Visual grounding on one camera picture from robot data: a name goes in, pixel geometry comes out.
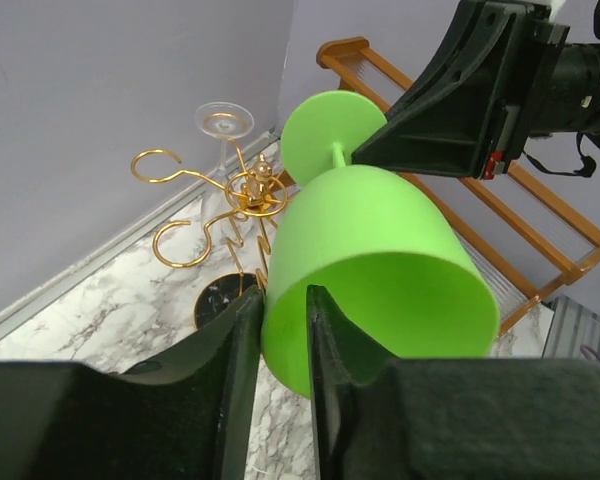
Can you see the clear wine glass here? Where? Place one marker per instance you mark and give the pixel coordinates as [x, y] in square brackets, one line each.
[223, 121]

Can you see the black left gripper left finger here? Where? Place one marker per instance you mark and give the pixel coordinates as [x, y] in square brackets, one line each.
[184, 413]

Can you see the wooden ribbed glass rack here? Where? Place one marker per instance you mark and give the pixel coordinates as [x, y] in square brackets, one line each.
[363, 71]

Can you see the green plastic goblet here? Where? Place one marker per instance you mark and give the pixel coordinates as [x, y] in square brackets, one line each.
[377, 243]

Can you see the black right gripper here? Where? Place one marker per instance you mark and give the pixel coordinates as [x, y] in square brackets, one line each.
[479, 98]

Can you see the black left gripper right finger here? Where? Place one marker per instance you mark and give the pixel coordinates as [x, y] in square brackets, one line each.
[377, 416]

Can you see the gold wine glass rack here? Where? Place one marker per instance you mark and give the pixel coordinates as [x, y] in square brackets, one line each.
[254, 195]

